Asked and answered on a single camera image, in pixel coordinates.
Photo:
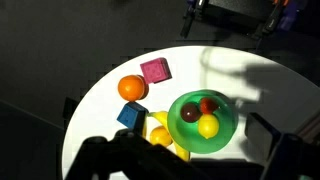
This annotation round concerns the translucent green plastic bowl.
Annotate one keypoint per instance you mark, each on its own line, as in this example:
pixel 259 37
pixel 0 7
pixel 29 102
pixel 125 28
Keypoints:
pixel 223 135

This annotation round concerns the black clamp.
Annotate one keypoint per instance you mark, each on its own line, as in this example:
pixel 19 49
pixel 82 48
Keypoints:
pixel 192 16
pixel 270 21

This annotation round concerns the yellow toy lemon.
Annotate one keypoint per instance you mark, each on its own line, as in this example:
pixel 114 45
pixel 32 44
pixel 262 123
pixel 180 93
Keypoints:
pixel 208 126

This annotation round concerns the red toy ball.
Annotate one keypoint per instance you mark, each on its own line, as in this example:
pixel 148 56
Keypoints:
pixel 209 105

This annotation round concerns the black stand base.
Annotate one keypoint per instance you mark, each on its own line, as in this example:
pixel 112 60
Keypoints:
pixel 238 7

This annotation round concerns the yellow toy banana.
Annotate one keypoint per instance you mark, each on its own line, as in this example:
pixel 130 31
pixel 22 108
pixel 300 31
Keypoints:
pixel 163 117

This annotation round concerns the dark purple toy ball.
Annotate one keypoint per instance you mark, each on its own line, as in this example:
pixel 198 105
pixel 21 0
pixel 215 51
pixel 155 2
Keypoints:
pixel 190 112

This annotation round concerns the pink toy block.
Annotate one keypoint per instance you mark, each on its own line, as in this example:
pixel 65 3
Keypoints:
pixel 155 70

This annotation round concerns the orange toy fruit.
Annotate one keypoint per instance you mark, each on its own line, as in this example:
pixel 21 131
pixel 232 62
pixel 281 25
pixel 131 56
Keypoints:
pixel 131 87

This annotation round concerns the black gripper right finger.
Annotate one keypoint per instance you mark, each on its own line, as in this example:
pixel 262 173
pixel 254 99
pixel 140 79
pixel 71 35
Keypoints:
pixel 261 133

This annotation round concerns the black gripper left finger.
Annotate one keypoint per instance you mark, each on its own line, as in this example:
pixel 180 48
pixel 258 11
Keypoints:
pixel 141 124

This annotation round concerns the small blue toy block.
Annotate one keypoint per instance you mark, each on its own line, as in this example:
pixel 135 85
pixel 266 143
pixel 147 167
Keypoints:
pixel 128 115

